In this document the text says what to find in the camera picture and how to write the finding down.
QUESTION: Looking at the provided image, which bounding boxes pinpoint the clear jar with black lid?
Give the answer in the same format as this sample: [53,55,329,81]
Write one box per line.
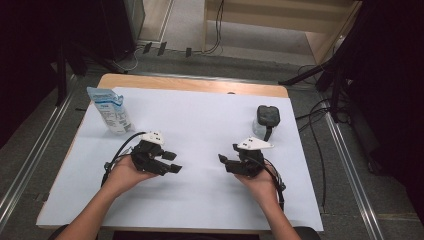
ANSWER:
[252,104,281,142]

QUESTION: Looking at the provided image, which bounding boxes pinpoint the person's right hand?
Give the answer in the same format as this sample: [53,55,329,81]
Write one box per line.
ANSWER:
[234,171,280,210]

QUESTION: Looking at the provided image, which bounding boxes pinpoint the hanging black cable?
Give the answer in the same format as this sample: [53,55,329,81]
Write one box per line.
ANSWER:
[202,0,225,55]

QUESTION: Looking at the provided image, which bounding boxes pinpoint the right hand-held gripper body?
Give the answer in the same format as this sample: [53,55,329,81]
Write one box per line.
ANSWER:
[233,136,275,178]

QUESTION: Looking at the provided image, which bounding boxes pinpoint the black curtain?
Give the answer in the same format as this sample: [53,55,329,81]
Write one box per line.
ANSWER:
[0,0,105,149]
[334,0,424,228]

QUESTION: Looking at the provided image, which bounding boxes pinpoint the black metal stand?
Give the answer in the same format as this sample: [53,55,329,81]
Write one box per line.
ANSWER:
[54,39,129,108]
[278,49,355,124]

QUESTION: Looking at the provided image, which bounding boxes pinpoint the hand-held gripper cable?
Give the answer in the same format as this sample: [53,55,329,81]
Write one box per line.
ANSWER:
[100,131,148,188]
[253,155,287,212]

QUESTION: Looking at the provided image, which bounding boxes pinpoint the light wooden shelf unit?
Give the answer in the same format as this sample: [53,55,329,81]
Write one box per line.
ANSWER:
[202,0,363,66]

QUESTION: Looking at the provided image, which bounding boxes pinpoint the thin white floor cable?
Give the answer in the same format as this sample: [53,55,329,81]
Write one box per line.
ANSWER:
[112,45,145,73]

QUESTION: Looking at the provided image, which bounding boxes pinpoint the white paper sheet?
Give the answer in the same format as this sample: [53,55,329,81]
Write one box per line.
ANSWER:
[36,86,325,232]

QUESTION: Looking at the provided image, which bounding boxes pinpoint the dark grey cabinet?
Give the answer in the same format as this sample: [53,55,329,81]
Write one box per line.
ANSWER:
[99,0,146,62]

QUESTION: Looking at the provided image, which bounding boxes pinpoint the white and blue pouch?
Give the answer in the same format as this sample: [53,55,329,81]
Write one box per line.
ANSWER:
[86,86,134,135]

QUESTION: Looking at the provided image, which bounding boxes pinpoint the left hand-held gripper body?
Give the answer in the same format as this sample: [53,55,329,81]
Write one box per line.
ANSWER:
[130,130,168,176]

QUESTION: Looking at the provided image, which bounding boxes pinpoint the person's left hand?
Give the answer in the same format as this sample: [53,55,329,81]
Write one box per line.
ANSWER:
[105,155,158,198]

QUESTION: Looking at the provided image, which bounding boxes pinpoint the left hand-held gripper cable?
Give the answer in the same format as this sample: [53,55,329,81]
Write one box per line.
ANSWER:
[100,131,148,188]

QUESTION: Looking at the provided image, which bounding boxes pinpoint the wooden table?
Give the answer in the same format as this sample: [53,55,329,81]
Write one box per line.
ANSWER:
[36,73,325,235]

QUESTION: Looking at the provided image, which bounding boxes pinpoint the black floor cables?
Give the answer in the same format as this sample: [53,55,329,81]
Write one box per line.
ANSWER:
[294,64,351,212]

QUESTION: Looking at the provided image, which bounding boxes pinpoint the metal floor rail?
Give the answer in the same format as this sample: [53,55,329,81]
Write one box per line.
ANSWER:
[0,73,81,232]
[320,96,385,240]

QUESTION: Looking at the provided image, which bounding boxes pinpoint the right hand-held gripper cable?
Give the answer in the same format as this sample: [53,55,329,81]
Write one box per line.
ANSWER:
[253,155,287,212]

